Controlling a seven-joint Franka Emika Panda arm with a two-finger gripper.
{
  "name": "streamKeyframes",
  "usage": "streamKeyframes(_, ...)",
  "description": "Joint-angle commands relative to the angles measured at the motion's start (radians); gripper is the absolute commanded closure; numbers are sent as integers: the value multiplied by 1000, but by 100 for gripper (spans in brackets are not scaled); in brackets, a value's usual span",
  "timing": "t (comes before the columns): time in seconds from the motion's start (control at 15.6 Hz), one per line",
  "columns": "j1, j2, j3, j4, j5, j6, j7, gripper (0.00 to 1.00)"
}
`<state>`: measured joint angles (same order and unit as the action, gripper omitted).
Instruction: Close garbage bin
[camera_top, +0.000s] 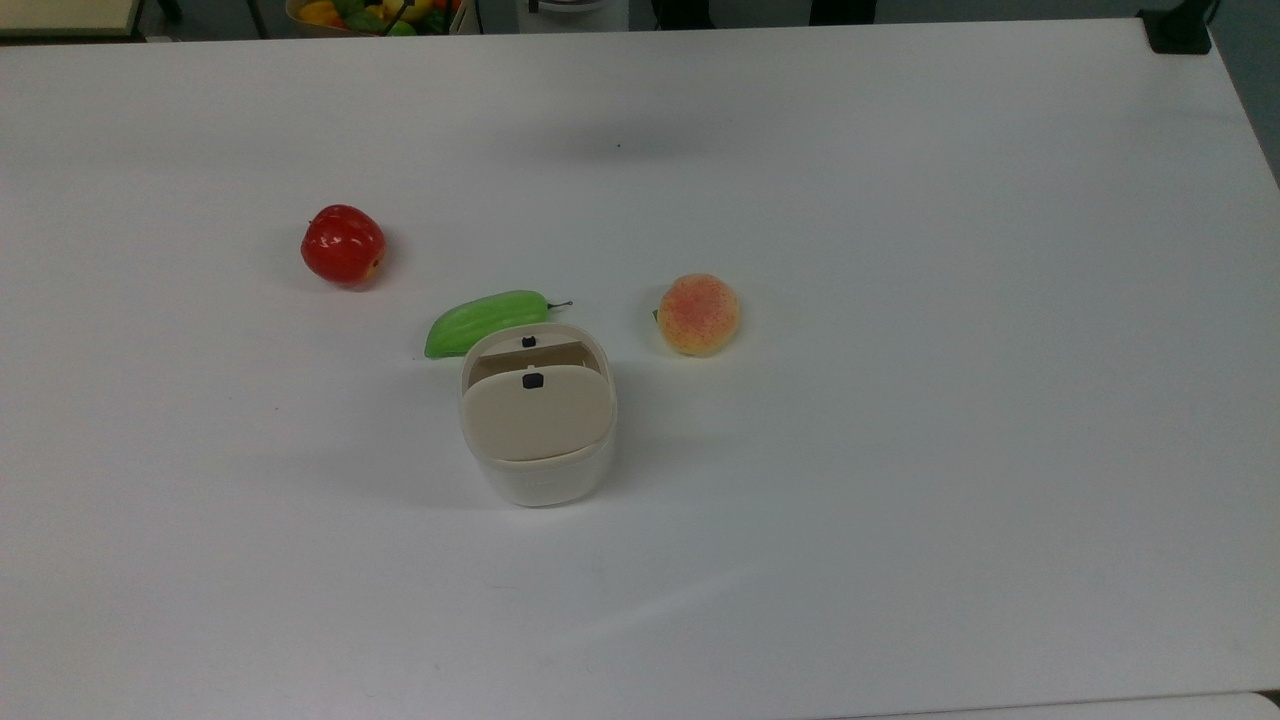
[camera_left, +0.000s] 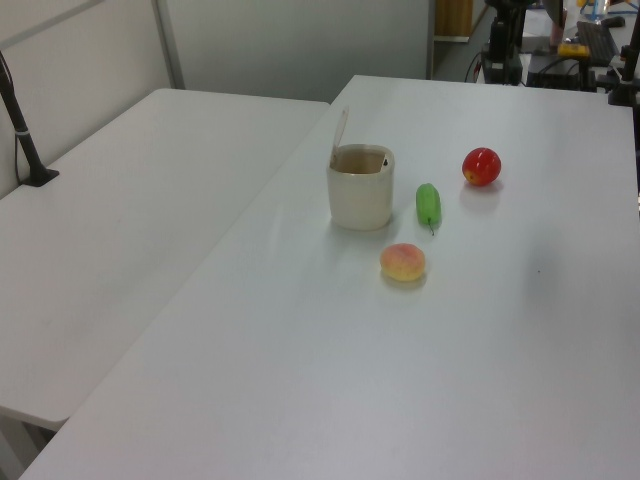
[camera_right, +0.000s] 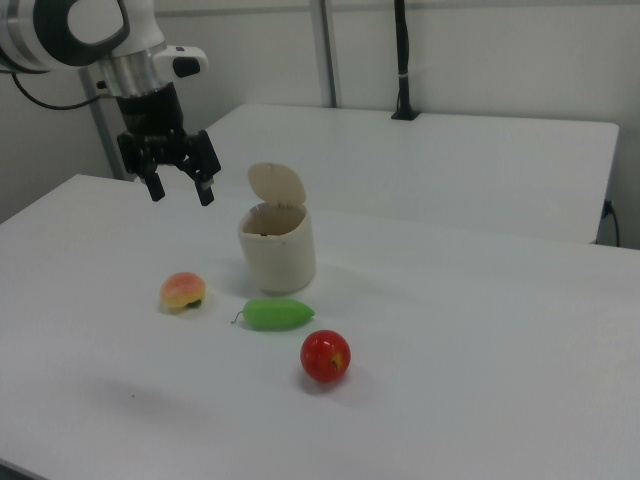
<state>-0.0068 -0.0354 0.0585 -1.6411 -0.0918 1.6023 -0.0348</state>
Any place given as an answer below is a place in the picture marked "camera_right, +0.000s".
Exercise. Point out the beige garbage bin lid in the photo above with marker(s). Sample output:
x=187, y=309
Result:
x=275, y=182

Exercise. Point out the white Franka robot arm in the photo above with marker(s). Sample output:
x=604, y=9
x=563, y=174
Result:
x=30, y=40

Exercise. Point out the black pole with base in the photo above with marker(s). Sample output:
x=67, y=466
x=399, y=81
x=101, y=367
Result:
x=402, y=60

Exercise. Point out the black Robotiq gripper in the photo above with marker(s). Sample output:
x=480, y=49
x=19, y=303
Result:
x=150, y=115

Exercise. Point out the beige mini garbage bin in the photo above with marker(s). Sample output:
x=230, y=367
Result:
x=280, y=260

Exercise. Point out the green toy pepper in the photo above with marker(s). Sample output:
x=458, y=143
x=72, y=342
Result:
x=275, y=315

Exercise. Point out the toy peach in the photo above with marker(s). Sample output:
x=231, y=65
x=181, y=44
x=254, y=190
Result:
x=182, y=291

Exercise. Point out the grey wall frame post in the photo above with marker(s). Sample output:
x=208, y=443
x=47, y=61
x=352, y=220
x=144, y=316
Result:
x=330, y=50

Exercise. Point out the red toy apple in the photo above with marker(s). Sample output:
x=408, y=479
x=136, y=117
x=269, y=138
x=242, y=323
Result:
x=322, y=356

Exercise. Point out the aluminium frame post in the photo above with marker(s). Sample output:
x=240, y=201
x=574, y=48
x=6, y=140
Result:
x=105, y=140

